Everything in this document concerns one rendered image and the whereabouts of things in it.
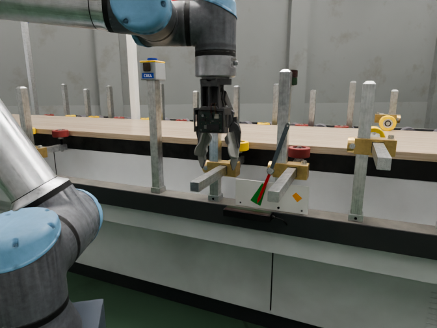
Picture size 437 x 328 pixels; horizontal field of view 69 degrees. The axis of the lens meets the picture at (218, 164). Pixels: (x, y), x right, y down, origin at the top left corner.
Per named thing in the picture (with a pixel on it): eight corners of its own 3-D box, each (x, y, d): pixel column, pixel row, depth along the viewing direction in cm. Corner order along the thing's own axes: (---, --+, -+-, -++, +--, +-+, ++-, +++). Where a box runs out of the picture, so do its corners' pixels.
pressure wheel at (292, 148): (307, 179, 116) (309, 148, 114) (285, 177, 119) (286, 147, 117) (309, 174, 123) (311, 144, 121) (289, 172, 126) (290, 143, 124)
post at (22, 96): (33, 185, 160) (20, 86, 149) (28, 184, 161) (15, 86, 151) (39, 183, 163) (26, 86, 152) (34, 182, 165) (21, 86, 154)
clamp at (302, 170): (306, 180, 106) (307, 166, 105) (266, 176, 111) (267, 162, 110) (308, 176, 111) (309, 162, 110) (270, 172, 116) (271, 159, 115)
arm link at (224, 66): (203, 59, 76) (242, 58, 73) (203, 81, 77) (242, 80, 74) (188, 55, 68) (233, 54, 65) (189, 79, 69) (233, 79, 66)
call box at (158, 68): (156, 81, 119) (155, 60, 117) (140, 82, 122) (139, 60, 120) (166, 82, 126) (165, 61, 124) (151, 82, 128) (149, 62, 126)
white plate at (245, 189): (307, 215, 109) (309, 187, 106) (235, 204, 118) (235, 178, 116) (307, 214, 109) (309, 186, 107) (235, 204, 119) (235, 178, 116)
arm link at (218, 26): (192, 0, 72) (236, 1, 72) (192, 59, 75) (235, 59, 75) (188, -12, 63) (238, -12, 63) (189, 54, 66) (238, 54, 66)
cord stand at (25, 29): (40, 134, 305) (24, 8, 280) (33, 133, 308) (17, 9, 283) (47, 133, 312) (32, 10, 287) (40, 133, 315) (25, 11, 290)
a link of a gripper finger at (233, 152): (227, 175, 72) (215, 136, 71) (233, 168, 78) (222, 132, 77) (240, 172, 71) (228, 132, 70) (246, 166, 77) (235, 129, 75)
